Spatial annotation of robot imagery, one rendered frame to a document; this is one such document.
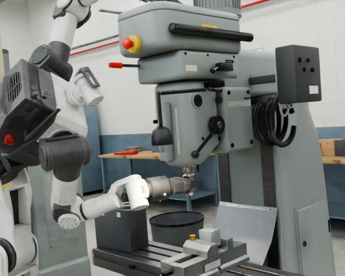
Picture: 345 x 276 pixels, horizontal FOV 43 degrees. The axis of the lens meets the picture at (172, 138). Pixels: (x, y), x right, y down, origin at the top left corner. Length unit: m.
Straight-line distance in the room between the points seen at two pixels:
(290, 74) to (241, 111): 0.26
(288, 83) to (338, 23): 4.38
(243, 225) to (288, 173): 0.31
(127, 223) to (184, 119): 0.60
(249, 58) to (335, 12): 4.22
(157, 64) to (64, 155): 0.47
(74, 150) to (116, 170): 7.57
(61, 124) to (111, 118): 7.47
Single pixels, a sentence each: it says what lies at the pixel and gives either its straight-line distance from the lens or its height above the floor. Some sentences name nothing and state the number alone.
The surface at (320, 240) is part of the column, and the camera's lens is 2.17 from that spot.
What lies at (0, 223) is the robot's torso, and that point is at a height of 1.14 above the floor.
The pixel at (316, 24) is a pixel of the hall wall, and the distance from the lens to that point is 6.11.
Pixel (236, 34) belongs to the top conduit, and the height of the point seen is 1.79.
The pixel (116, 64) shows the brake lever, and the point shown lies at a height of 1.70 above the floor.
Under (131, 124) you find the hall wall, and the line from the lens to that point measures 8.50.
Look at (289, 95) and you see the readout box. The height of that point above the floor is 1.54.
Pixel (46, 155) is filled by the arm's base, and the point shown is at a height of 1.41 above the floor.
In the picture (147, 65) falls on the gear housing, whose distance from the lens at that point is 1.64.
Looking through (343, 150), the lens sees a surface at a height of 0.95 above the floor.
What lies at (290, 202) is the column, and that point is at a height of 1.09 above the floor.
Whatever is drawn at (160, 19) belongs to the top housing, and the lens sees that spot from 1.49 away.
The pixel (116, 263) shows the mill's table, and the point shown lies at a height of 0.88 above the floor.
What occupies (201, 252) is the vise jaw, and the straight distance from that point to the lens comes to 1.62.
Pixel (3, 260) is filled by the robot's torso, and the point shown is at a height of 1.01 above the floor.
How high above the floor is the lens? 1.50
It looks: 3 degrees down
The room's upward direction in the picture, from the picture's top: 4 degrees counter-clockwise
